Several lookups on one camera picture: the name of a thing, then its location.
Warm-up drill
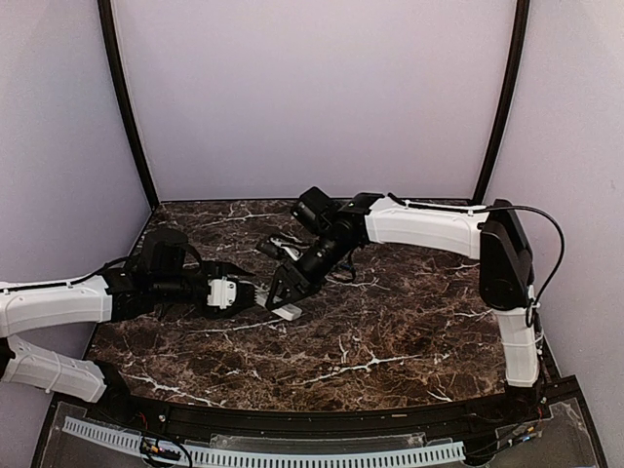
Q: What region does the right black frame post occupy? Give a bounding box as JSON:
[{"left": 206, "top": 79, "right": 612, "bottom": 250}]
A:
[{"left": 471, "top": 0, "right": 530, "bottom": 205}]

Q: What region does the white remote control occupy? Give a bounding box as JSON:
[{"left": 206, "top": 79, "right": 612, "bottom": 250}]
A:
[{"left": 254, "top": 286, "right": 302, "bottom": 322}]

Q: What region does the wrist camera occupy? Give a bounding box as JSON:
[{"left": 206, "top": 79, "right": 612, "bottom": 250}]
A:
[
  {"left": 136, "top": 228, "right": 202, "bottom": 281},
  {"left": 291, "top": 186, "right": 341, "bottom": 235}
]

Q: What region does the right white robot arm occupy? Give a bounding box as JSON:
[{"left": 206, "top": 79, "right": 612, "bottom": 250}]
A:
[{"left": 265, "top": 187, "right": 539, "bottom": 423}]

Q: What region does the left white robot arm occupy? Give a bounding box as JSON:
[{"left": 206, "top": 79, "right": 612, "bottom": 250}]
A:
[{"left": 1, "top": 261, "right": 256, "bottom": 425}]

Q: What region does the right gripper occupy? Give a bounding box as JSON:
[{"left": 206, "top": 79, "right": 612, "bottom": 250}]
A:
[{"left": 265, "top": 232, "right": 354, "bottom": 309}]

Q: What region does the left black frame post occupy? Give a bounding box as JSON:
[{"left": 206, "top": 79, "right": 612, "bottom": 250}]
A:
[{"left": 97, "top": 0, "right": 160, "bottom": 211}]

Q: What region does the black front rail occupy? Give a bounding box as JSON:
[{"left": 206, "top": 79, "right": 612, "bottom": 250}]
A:
[{"left": 87, "top": 374, "right": 581, "bottom": 443}]

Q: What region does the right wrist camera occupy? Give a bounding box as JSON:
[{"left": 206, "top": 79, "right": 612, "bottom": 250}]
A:
[{"left": 291, "top": 186, "right": 341, "bottom": 235}]

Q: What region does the white slotted cable duct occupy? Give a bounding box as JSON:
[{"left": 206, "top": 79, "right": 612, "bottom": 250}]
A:
[{"left": 61, "top": 416, "right": 465, "bottom": 467}]

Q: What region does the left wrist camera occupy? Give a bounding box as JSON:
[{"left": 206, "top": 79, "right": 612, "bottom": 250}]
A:
[{"left": 136, "top": 228, "right": 202, "bottom": 281}]

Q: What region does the black frame post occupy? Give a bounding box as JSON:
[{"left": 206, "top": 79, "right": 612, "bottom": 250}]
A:
[
  {"left": 471, "top": 0, "right": 530, "bottom": 205},
  {"left": 97, "top": 0, "right": 160, "bottom": 211}
]

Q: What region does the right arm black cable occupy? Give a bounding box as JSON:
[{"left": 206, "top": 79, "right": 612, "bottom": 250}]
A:
[{"left": 487, "top": 204, "right": 566, "bottom": 328}]

